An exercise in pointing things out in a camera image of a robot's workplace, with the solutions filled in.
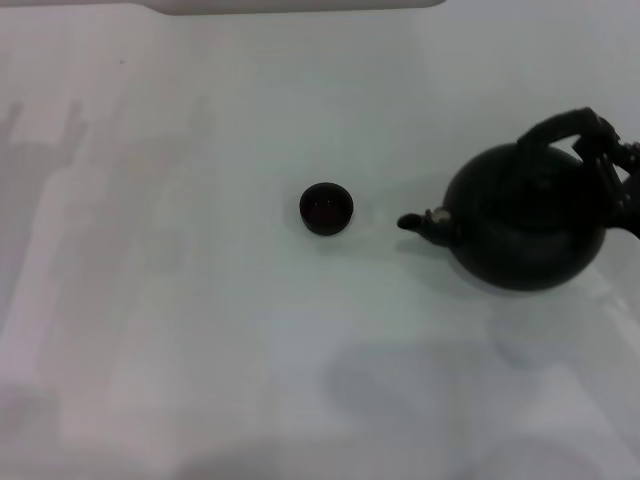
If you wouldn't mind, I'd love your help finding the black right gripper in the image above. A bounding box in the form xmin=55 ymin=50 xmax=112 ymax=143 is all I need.
xmin=572 ymin=118 xmax=640 ymax=236

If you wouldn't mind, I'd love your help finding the black round teapot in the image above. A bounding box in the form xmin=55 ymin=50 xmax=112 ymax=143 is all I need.
xmin=396 ymin=106 xmax=621 ymax=292

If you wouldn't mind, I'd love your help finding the small dark teacup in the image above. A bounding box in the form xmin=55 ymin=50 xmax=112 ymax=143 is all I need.
xmin=298 ymin=181 xmax=356 ymax=237

